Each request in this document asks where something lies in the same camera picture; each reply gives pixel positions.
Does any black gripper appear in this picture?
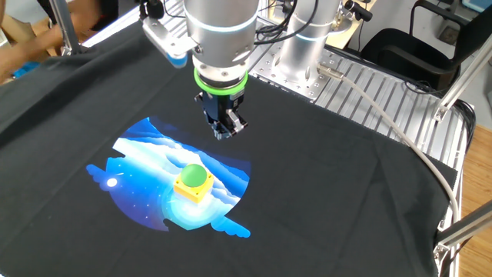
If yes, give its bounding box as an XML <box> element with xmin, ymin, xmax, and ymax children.
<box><xmin>194</xmin><ymin>90</ymin><xmax>248</xmax><ymax>141</ymax></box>

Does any yellow box green push button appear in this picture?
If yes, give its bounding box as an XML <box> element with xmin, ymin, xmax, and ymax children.
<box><xmin>172</xmin><ymin>163</ymin><xmax>214</xmax><ymax>205</ymax></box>

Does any black t-shirt with sky print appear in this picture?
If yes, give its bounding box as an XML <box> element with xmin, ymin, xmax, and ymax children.
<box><xmin>0</xmin><ymin>21</ymin><xmax>460</xmax><ymax>277</ymax></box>

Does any tan wooden desk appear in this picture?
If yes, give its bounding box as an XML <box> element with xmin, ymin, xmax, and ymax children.
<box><xmin>326</xmin><ymin>0</ymin><xmax>372</xmax><ymax>50</ymax></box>

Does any black cylindrical device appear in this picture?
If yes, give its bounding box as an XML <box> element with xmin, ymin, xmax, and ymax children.
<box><xmin>343</xmin><ymin>0</ymin><xmax>374</xmax><ymax>23</ymax></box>

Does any black office chair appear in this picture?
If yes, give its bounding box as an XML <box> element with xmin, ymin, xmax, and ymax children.
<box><xmin>359</xmin><ymin>0</ymin><xmax>492</xmax><ymax>93</ymax></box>

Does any blue plastic bag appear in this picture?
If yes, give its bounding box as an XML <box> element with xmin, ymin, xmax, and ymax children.
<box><xmin>11</xmin><ymin>61</ymin><xmax>42</xmax><ymax>80</ymax></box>

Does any black haired person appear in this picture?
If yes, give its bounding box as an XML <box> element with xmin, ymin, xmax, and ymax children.
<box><xmin>0</xmin><ymin>0</ymin><xmax>120</xmax><ymax>84</ymax></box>

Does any brown cardboard box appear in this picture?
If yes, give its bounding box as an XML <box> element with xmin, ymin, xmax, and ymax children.
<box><xmin>0</xmin><ymin>14</ymin><xmax>51</xmax><ymax>51</ymax></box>

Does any green flange ring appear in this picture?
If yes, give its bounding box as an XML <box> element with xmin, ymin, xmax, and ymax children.
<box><xmin>193</xmin><ymin>67</ymin><xmax>249</xmax><ymax>97</ymax></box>

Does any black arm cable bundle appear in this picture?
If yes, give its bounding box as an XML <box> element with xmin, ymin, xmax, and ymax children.
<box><xmin>253</xmin><ymin>0</ymin><xmax>320</xmax><ymax>45</ymax></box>

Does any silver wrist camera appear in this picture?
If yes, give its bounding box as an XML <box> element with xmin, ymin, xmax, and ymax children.
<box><xmin>141</xmin><ymin>17</ymin><xmax>197</xmax><ymax>69</ymax></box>

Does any grey cable with metal plug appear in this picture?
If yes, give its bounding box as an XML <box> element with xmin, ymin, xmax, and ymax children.
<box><xmin>317</xmin><ymin>63</ymin><xmax>462</xmax><ymax>224</ymax></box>

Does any aluminium frame profile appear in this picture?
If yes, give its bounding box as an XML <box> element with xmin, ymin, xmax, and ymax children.
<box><xmin>49</xmin><ymin>0</ymin><xmax>84</xmax><ymax>57</ymax></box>
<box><xmin>432</xmin><ymin>199</ymin><xmax>492</xmax><ymax>266</ymax></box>
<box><xmin>432</xmin><ymin>34</ymin><xmax>492</xmax><ymax>124</ymax></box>

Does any black table cable bundle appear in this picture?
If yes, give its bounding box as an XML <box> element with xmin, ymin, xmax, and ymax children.
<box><xmin>453</xmin><ymin>98</ymin><xmax>477</xmax><ymax>155</ymax></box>

